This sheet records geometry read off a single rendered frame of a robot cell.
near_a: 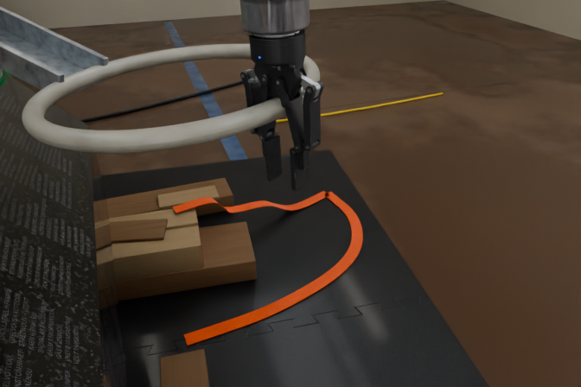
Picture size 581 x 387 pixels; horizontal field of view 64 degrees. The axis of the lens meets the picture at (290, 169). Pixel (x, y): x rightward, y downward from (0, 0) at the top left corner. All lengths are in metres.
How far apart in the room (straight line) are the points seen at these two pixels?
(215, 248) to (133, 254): 0.30
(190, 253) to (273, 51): 1.10
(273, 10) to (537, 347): 1.40
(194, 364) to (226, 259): 0.45
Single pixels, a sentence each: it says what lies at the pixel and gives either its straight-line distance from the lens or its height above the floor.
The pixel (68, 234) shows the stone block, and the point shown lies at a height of 0.66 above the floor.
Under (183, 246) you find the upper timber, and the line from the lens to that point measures 1.60.
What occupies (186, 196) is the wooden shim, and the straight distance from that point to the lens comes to 2.03.
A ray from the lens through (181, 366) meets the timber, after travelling 1.36.
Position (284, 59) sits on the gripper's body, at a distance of 0.61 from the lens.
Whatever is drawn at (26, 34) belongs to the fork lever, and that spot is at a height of 0.96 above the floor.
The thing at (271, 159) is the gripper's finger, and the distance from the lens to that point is 0.72.
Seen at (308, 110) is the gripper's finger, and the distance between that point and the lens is 0.63.
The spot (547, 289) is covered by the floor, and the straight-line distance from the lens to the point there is 1.94.
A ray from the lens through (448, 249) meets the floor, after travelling 1.97.
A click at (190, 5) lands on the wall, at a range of 5.84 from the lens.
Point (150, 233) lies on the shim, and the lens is 1.67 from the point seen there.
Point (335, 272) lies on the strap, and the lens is 1.75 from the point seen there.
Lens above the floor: 1.20
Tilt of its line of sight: 30 degrees down
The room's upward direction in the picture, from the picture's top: straight up
